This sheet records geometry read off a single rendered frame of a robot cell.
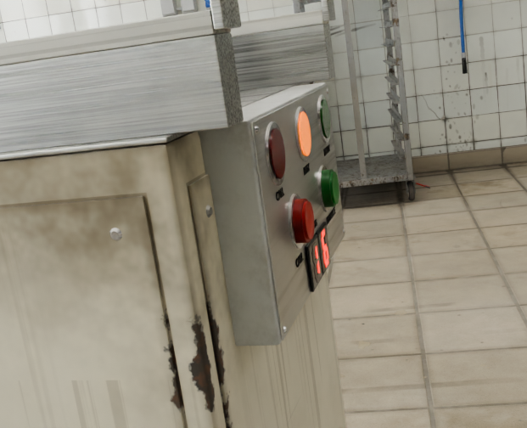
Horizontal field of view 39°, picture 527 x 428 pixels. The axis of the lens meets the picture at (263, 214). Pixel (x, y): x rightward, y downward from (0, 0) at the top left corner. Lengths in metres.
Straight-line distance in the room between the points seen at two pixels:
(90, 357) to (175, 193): 0.11
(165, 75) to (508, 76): 4.14
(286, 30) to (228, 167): 0.26
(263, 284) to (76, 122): 0.14
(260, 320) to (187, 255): 0.08
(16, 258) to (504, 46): 4.15
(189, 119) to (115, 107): 0.04
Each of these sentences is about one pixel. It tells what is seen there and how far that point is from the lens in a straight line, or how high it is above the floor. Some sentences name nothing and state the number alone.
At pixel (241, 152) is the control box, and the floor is 0.82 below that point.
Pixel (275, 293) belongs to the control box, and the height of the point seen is 0.73.
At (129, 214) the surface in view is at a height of 0.80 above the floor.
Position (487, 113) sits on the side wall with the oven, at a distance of 4.51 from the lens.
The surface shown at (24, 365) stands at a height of 0.71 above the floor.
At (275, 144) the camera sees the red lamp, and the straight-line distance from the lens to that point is 0.47.
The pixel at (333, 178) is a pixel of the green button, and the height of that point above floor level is 0.77.
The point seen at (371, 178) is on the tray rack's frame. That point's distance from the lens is 3.75.
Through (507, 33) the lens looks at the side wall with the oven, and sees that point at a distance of 4.49.
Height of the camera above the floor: 0.88
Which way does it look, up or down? 13 degrees down
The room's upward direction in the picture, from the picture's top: 8 degrees counter-clockwise
